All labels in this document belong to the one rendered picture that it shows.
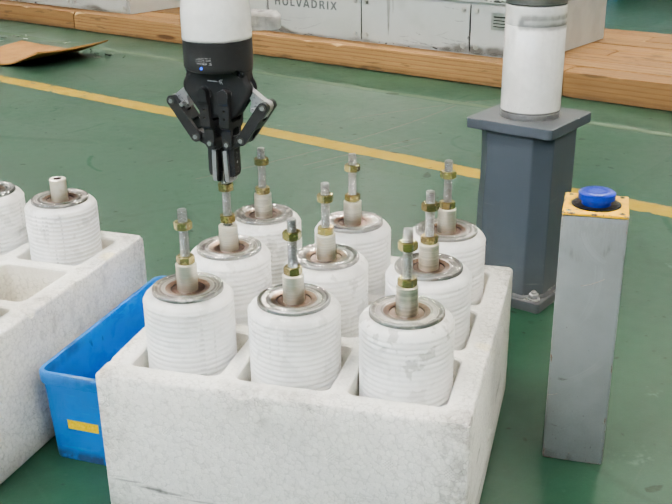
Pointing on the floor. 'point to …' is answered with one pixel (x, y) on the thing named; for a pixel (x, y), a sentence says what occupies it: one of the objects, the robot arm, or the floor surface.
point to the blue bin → (72, 429)
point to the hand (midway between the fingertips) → (224, 163)
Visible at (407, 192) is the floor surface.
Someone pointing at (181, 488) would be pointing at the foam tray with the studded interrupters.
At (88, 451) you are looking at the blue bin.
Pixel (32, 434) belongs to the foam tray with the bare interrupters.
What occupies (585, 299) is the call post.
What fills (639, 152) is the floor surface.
